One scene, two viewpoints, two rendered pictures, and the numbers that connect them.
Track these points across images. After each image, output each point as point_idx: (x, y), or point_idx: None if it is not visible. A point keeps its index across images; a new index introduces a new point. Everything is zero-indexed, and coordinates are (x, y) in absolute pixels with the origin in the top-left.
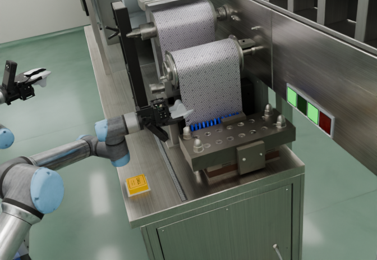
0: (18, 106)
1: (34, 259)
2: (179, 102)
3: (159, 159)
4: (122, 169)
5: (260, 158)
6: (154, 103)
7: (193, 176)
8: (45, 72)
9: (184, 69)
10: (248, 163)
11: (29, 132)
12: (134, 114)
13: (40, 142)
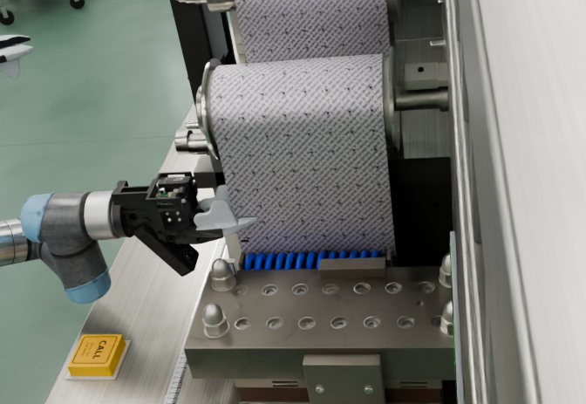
0: (158, 66)
1: (42, 390)
2: (227, 192)
3: (186, 304)
4: (103, 304)
5: (368, 397)
6: (163, 181)
7: (219, 380)
8: (18, 47)
9: (232, 119)
10: (336, 401)
11: (152, 124)
12: (109, 200)
13: (159, 152)
